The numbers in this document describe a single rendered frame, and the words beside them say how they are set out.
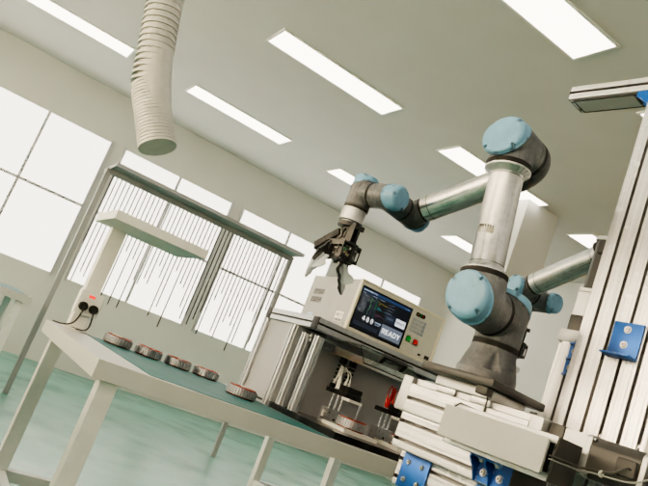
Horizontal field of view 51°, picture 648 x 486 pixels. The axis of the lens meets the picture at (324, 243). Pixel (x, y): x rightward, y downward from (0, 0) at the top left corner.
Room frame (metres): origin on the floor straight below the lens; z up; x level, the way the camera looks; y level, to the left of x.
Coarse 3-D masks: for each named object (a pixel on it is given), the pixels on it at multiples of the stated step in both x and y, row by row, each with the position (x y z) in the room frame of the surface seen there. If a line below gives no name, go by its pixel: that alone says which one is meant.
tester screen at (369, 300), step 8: (368, 296) 2.58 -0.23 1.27; (376, 296) 2.59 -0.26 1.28; (360, 304) 2.57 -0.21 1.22; (368, 304) 2.58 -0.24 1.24; (376, 304) 2.60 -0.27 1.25; (384, 304) 2.61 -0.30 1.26; (392, 304) 2.63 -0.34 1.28; (360, 312) 2.57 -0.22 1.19; (368, 312) 2.59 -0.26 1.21; (376, 312) 2.60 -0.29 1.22; (384, 312) 2.62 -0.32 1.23; (392, 312) 2.64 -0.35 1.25; (400, 312) 2.65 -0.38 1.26; (408, 312) 2.67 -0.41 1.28; (352, 320) 2.56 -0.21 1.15; (360, 320) 2.58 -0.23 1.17; (376, 320) 2.61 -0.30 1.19; (360, 328) 2.58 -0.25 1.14; (376, 328) 2.61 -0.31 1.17; (392, 328) 2.65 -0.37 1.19; (376, 336) 2.62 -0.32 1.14
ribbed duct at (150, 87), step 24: (168, 0) 2.76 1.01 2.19; (144, 24) 2.78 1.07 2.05; (168, 24) 2.77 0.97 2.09; (144, 48) 2.76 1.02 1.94; (168, 48) 2.78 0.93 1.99; (144, 72) 2.76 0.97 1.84; (168, 72) 2.79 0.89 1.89; (144, 96) 2.74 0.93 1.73; (168, 96) 2.79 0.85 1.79; (144, 120) 2.74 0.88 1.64; (168, 120) 2.76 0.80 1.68; (144, 144) 2.75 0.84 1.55; (168, 144) 2.78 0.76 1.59
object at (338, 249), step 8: (344, 224) 1.93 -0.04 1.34; (352, 224) 1.92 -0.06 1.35; (344, 232) 1.94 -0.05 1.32; (352, 232) 1.90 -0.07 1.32; (336, 240) 1.92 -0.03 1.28; (344, 240) 1.89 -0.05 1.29; (352, 240) 1.92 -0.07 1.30; (328, 248) 1.94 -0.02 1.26; (336, 248) 1.93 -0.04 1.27; (344, 248) 1.91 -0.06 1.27; (352, 248) 1.92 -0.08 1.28; (360, 248) 1.93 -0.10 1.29; (336, 256) 1.92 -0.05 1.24; (344, 256) 1.91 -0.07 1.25; (352, 256) 1.92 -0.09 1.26; (352, 264) 1.94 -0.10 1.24
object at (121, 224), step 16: (112, 224) 2.60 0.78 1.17; (128, 224) 2.42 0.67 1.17; (144, 224) 2.44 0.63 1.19; (112, 240) 2.67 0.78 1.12; (144, 240) 2.73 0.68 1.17; (160, 240) 2.52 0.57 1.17; (176, 240) 2.51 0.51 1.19; (96, 256) 2.71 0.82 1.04; (112, 256) 2.68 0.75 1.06; (176, 256) 2.87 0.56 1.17; (192, 256) 2.65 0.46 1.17; (96, 272) 2.67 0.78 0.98; (96, 288) 2.68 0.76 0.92; (80, 304) 2.60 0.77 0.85; (96, 304) 2.65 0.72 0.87; (80, 320) 2.68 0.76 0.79
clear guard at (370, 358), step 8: (344, 344) 2.56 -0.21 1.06; (352, 344) 2.42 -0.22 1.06; (360, 344) 2.33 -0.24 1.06; (360, 352) 2.65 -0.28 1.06; (368, 352) 2.32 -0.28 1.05; (376, 352) 2.35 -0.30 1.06; (368, 360) 2.30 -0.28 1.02; (376, 360) 2.32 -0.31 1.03; (376, 368) 2.30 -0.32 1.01; (384, 368) 2.32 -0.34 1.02; (392, 368) 2.35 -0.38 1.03; (408, 368) 2.41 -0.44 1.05; (400, 376) 2.35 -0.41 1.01
